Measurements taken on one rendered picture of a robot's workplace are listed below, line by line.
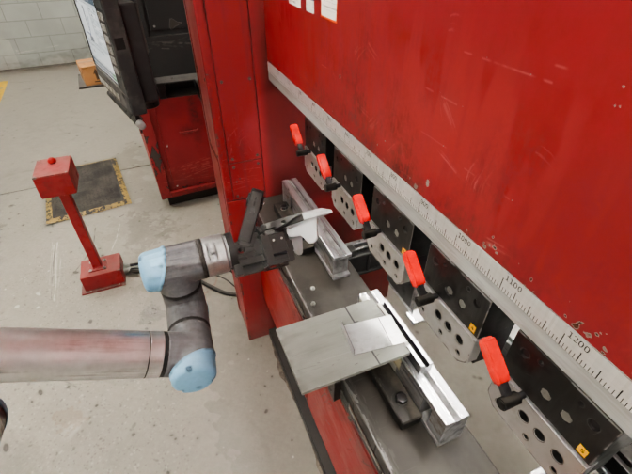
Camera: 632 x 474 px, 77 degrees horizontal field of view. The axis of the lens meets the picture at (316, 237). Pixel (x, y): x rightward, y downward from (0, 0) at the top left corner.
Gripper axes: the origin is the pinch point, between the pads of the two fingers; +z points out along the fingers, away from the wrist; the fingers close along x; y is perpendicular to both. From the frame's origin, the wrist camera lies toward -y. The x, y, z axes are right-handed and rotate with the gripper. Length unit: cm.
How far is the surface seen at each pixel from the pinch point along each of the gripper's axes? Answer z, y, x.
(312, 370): -7.9, 29.7, -13.1
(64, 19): -120, -489, -497
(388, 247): 11.5, 9.7, 1.6
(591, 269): 12.0, 21.0, 42.6
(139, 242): -59, -60, -219
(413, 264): 8.7, 14.7, 13.8
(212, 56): -6, -67, -38
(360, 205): 8.7, -0.5, 1.0
